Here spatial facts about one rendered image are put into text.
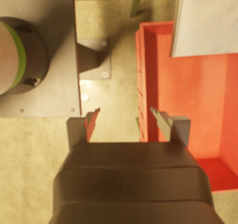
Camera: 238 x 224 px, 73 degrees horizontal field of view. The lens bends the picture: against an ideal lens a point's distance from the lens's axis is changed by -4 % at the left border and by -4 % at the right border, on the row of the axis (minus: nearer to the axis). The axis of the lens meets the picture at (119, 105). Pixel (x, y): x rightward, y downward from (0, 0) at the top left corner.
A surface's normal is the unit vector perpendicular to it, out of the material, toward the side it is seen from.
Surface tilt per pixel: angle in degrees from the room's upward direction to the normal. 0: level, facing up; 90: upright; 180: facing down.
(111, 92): 0
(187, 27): 30
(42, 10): 0
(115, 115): 0
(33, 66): 73
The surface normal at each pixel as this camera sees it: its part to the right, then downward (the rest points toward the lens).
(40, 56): 0.91, 0.11
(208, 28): 0.04, 0.70
